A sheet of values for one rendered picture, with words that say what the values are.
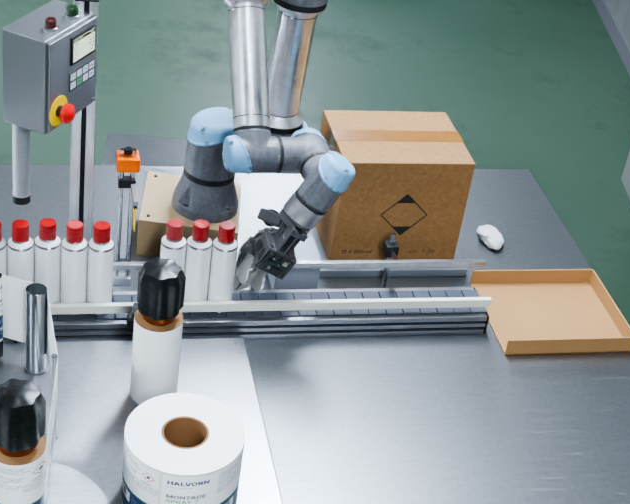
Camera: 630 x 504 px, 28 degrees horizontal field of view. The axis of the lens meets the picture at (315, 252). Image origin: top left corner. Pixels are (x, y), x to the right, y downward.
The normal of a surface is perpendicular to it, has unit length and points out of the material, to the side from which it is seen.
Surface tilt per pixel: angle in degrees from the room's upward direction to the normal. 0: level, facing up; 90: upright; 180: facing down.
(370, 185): 90
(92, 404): 0
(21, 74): 90
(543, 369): 0
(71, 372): 0
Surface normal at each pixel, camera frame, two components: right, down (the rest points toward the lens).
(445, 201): 0.19, 0.57
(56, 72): 0.91, 0.32
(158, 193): 0.17, -0.83
